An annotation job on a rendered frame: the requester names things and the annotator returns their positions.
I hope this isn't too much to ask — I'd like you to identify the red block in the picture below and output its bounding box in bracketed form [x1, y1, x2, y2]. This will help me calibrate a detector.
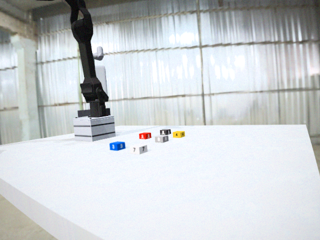
[139, 132, 152, 139]

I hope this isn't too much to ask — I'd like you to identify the blue block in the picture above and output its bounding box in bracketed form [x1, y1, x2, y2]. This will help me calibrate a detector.
[109, 142, 126, 151]

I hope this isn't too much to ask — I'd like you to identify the yellow block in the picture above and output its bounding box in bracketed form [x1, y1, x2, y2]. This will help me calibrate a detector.
[173, 131, 185, 138]

